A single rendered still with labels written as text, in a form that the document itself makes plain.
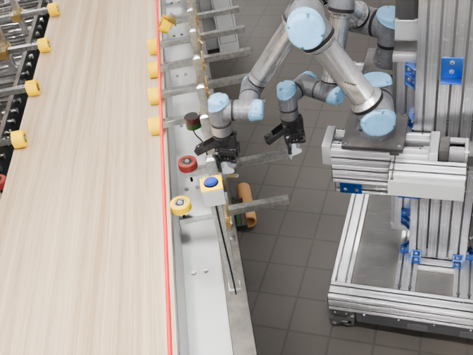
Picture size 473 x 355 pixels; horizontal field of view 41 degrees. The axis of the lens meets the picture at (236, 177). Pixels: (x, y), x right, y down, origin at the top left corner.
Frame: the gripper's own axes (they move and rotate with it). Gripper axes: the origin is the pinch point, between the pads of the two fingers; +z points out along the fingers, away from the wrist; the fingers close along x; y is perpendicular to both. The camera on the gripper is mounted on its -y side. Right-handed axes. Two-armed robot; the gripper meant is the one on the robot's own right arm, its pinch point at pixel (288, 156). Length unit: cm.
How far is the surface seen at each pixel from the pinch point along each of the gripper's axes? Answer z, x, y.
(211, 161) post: -29, -31, -31
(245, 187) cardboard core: 75, 73, -20
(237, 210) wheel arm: 0.5, -26.5, -25.3
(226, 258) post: -6, -57, -32
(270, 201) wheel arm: -0.7, -25.8, -11.9
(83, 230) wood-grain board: -8, -30, -84
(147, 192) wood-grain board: -8, -15, -59
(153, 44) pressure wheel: -14, 97, -54
